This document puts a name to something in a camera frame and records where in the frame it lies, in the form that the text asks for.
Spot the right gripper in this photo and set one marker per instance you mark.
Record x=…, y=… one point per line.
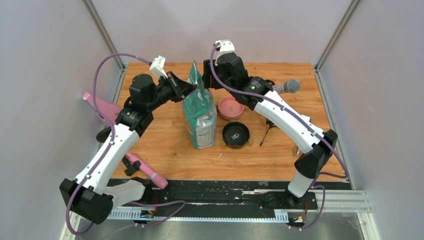
x=209, y=82

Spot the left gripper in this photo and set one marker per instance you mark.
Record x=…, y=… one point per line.
x=184, y=88

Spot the green dog food bag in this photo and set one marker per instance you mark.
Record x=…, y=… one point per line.
x=200, y=113

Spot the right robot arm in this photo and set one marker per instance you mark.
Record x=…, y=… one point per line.
x=256, y=93

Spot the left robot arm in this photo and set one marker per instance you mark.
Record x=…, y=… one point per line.
x=88, y=194

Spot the pink pet bowl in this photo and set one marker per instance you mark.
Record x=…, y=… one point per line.
x=229, y=108

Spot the black pet bowl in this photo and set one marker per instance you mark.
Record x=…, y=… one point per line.
x=235, y=135

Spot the glitter silver microphone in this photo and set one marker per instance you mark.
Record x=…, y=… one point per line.
x=291, y=86

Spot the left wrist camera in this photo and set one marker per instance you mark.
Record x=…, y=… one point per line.
x=157, y=67

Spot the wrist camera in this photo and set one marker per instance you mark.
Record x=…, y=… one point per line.
x=223, y=47
x=157, y=67

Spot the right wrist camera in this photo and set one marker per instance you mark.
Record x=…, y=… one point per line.
x=223, y=47

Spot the black mounting rail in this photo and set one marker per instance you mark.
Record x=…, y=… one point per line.
x=227, y=199

